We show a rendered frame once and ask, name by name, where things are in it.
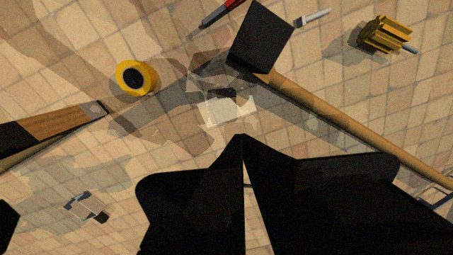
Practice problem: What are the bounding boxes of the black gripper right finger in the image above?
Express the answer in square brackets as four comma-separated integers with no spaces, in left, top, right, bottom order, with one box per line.
[240,133,401,255]

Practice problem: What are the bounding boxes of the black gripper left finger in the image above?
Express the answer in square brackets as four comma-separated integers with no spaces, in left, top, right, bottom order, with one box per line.
[135,134,246,255]

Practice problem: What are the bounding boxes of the yellow ring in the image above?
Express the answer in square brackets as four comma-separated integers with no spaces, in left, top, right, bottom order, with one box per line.
[115,60,156,96]

